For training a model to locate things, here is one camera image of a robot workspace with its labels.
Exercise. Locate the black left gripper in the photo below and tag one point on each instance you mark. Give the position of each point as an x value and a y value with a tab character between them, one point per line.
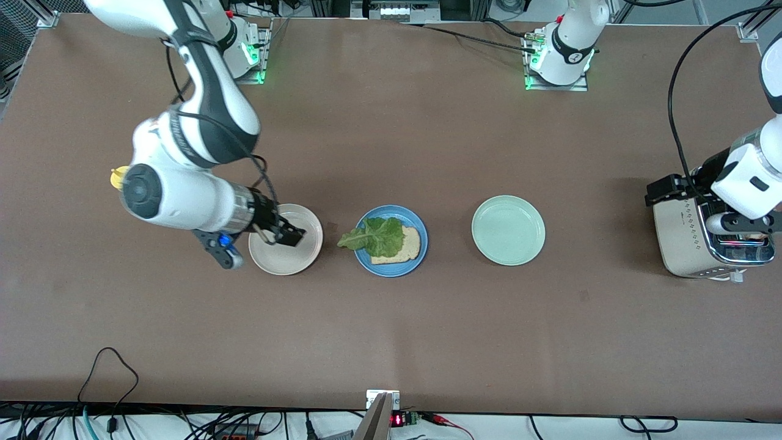
671	189

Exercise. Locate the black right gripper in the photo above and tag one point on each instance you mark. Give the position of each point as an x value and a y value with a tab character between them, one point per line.
267	218

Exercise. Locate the green lettuce leaf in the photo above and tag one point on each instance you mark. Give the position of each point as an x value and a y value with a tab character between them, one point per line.
382	235

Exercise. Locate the bread slice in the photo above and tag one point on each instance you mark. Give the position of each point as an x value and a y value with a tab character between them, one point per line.
410	244

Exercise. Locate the yellow mustard squeeze bottle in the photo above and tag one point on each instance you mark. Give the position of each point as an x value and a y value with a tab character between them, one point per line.
117	178

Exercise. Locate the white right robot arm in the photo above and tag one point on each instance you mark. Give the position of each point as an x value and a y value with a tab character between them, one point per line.
183	201

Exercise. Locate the beige round plate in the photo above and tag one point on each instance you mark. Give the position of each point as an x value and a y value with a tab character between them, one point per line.
299	260

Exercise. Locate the blue round plate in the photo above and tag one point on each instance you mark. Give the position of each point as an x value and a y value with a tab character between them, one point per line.
394	211

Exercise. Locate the pale green round plate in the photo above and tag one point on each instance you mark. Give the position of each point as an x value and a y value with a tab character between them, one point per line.
508	230

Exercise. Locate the cream two-slot toaster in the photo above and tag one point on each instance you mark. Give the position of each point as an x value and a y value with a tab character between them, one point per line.
678	244

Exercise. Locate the red LED display board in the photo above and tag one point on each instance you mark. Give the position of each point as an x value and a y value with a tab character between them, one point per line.
398	420

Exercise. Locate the red clip lead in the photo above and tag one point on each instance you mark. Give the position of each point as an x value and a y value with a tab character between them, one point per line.
440	419

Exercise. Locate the grey equipment box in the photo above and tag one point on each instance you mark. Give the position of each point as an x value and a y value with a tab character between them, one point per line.
397	11

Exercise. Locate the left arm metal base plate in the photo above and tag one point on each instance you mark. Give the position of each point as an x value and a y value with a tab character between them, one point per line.
583	87

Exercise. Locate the aluminium frame profile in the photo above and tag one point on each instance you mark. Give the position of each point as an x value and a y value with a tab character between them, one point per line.
746	32

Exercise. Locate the white metal bracket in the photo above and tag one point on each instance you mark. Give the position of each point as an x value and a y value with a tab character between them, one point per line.
372	397

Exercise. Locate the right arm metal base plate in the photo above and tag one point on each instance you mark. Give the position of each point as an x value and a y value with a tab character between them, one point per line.
266	55

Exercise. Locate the grey metal camera post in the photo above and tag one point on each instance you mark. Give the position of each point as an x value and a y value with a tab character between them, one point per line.
376	425

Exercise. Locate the aluminium corner bracket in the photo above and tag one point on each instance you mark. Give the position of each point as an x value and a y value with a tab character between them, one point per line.
47	19

